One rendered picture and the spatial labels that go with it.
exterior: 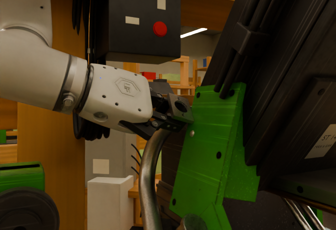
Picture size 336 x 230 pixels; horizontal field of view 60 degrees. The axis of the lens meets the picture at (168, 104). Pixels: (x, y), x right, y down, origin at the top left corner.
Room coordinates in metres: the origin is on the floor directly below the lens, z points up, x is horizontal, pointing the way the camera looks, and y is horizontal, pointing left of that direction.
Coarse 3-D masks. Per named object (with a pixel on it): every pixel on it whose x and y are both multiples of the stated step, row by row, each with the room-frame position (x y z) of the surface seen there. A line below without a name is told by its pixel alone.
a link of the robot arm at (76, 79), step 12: (72, 60) 0.40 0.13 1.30; (84, 60) 0.41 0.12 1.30; (72, 72) 0.39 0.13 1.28; (84, 72) 0.39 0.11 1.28; (72, 84) 0.38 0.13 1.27; (84, 84) 0.40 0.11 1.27; (60, 96) 0.38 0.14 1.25; (72, 96) 0.39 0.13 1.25; (60, 108) 0.40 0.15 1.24; (72, 108) 0.41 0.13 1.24
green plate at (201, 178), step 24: (216, 96) 0.44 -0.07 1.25; (240, 96) 0.40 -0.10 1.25; (216, 120) 0.42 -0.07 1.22; (240, 120) 0.42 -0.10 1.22; (192, 144) 0.46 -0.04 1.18; (216, 144) 0.41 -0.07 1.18; (240, 144) 0.42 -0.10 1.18; (192, 168) 0.45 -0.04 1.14; (216, 168) 0.40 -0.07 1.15; (240, 168) 0.42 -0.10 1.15; (192, 192) 0.43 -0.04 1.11; (216, 192) 0.38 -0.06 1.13; (240, 192) 0.42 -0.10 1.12
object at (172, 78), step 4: (140, 72) 8.38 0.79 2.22; (144, 72) 8.26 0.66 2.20; (148, 72) 8.33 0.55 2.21; (152, 72) 8.41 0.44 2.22; (144, 76) 8.26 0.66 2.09; (148, 76) 8.33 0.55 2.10; (152, 76) 8.41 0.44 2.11; (160, 76) 8.48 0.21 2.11; (164, 76) 8.91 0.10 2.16; (168, 76) 8.75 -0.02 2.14; (172, 76) 8.77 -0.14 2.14; (176, 76) 8.86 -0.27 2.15; (200, 76) 9.31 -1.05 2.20; (148, 80) 8.21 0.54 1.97; (152, 80) 8.29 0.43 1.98; (168, 80) 8.64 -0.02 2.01; (172, 80) 8.77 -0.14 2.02; (176, 80) 8.86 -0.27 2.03; (188, 80) 9.14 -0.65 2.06; (200, 80) 9.31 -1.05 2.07; (188, 84) 9.01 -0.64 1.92; (200, 84) 9.26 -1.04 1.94; (176, 92) 8.88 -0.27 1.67
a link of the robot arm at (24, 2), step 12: (0, 0) 0.40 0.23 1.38; (12, 0) 0.40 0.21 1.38; (24, 0) 0.40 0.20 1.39; (36, 0) 0.41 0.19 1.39; (48, 0) 0.42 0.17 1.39; (0, 12) 0.41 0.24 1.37; (12, 12) 0.41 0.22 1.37; (24, 12) 0.42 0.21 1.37; (36, 12) 0.42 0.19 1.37; (48, 12) 0.43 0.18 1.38; (0, 24) 0.42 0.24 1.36; (12, 24) 0.41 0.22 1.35; (24, 24) 0.41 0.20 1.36; (36, 24) 0.43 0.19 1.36; (48, 24) 0.44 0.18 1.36; (48, 36) 0.44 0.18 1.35
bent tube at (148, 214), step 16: (176, 96) 0.50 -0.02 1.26; (176, 112) 0.47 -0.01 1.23; (160, 128) 0.51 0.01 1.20; (160, 144) 0.52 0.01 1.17; (144, 160) 0.53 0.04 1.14; (144, 176) 0.52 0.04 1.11; (144, 192) 0.50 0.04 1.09; (144, 208) 0.48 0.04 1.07; (144, 224) 0.46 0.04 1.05; (160, 224) 0.46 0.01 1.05
